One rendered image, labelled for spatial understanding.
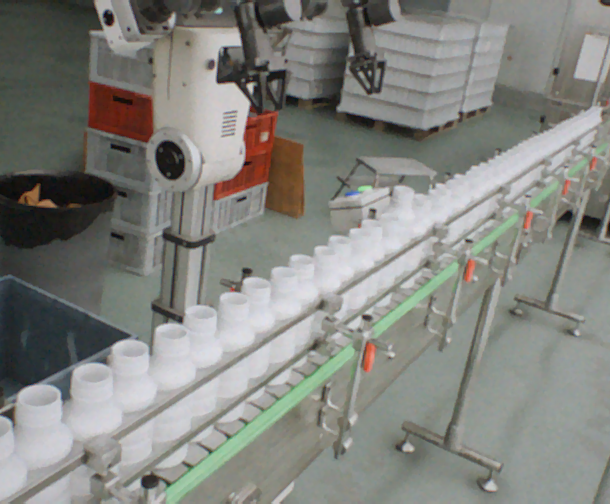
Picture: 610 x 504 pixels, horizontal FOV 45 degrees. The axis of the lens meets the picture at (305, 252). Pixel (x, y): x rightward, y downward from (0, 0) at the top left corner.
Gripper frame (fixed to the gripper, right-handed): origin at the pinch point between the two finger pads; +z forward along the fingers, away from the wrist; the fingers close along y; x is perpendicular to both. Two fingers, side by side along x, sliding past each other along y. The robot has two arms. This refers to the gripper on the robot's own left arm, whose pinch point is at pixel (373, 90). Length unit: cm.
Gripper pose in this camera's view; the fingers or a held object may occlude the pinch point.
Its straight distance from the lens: 184.7
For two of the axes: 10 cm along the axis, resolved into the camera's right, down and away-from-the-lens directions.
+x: -9.0, 1.4, 4.2
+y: 3.8, -2.5, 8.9
